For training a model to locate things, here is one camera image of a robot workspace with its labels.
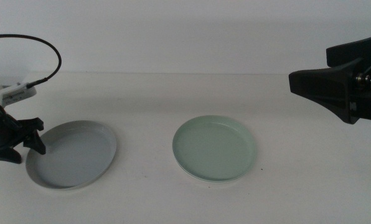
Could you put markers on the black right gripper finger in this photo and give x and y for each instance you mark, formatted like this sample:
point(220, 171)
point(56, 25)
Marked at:
point(325, 84)
point(356, 49)

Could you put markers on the white shallow bowl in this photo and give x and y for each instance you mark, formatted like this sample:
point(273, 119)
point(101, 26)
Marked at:
point(198, 179)

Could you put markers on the pale green shallow bowl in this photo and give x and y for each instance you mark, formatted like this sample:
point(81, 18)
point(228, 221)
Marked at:
point(215, 147)

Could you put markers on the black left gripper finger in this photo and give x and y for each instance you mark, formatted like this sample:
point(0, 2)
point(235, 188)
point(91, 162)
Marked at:
point(5, 157)
point(34, 141)

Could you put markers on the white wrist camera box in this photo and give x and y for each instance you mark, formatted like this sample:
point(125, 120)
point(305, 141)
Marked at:
point(14, 95)

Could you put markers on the grey shallow bowl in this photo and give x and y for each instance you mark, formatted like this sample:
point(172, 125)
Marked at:
point(76, 155)

